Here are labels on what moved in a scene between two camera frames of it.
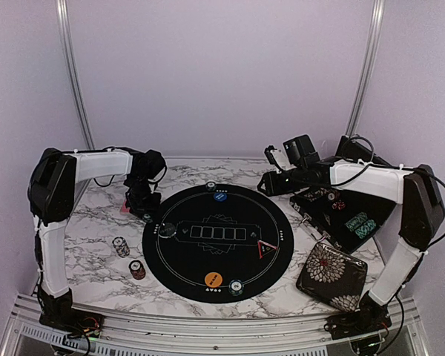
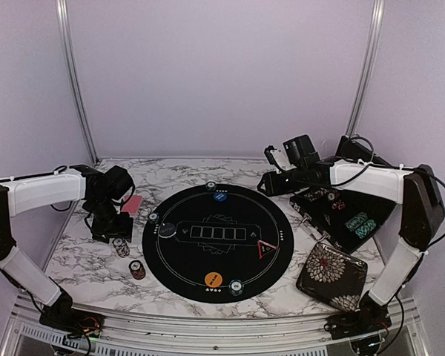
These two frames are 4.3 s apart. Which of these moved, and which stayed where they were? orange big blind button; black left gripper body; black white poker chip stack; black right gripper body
Moved: black left gripper body
Stayed: black white poker chip stack; orange big blind button; black right gripper body
